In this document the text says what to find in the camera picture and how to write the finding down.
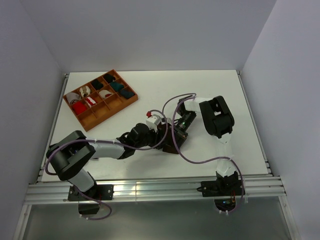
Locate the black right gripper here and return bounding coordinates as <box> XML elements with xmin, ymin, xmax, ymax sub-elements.
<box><xmin>168</xmin><ymin>110</ymin><xmax>197</xmax><ymax>151</ymax></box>

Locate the orange wooden divider tray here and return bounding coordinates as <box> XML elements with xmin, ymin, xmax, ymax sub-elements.
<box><xmin>63</xmin><ymin>69</ymin><xmax>139</xmax><ymax>132</ymax></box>

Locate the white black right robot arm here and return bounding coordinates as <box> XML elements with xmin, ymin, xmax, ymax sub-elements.
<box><xmin>171</xmin><ymin>94</ymin><xmax>245</xmax><ymax>195</ymax></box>

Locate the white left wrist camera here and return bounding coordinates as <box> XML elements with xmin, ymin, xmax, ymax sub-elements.
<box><xmin>145</xmin><ymin>111</ymin><xmax>162</xmax><ymax>133</ymax></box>

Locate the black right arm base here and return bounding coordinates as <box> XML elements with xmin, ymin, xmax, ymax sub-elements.
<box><xmin>196</xmin><ymin>178</ymin><xmax>246</xmax><ymax>213</ymax></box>

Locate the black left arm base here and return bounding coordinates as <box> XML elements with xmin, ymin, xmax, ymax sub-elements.
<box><xmin>67</xmin><ymin>184</ymin><xmax>114</xmax><ymax>221</ymax></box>

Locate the aluminium frame rail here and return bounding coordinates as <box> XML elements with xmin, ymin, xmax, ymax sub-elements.
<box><xmin>23</xmin><ymin>176</ymin><xmax>287</xmax><ymax>205</ymax></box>

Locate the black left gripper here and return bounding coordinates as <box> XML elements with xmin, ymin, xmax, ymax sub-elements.
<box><xmin>134</xmin><ymin>124</ymin><xmax>169</xmax><ymax>150</ymax></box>

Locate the teal green rolled sock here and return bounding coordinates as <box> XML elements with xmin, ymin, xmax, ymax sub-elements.
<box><xmin>109</xmin><ymin>81</ymin><xmax>125</xmax><ymax>92</ymax></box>

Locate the red white striped sock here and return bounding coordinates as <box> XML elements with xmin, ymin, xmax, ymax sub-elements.
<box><xmin>85</xmin><ymin>97</ymin><xmax>97</xmax><ymax>108</ymax></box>

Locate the grey white rolled sock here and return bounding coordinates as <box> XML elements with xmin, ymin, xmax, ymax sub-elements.
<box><xmin>65</xmin><ymin>92</ymin><xmax>81</xmax><ymax>105</ymax></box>

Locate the dark teal rolled sock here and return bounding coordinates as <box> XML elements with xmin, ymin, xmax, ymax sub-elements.
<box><xmin>119</xmin><ymin>89</ymin><xmax>135</xmax><ymax>100</ymax></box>

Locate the white red rolled sock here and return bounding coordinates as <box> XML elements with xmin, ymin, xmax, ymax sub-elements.
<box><xmin>98</xmin><ymin>89</ymin><xmax>113</xmax><ymax>99</ymax></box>

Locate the beige brown rolled sock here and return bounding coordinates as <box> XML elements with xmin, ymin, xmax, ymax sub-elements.
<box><xmin>79</xmin><ymin>85</ymin><xmax>91</xmax><ymax>98</ymax></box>

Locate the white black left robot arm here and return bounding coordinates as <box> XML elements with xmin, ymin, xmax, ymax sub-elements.
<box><xmin>45</xmin><ymin>123</ymin><xmax>164</xmax><ymax>200</ymax></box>

